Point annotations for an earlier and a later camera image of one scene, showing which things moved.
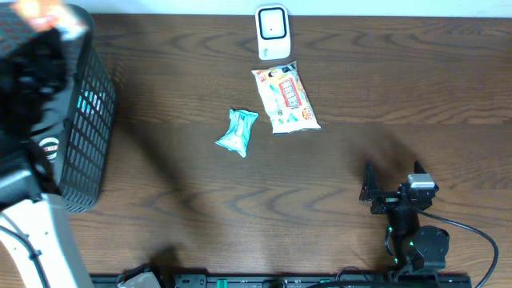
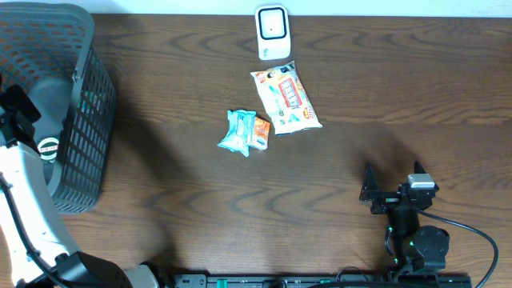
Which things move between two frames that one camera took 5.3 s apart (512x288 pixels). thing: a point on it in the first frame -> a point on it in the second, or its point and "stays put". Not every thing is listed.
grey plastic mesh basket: [85, 130] stays put
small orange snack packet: [42, 15] -> [262, 134]
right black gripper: [370, 190] stays put
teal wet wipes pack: [236, 137] stays put
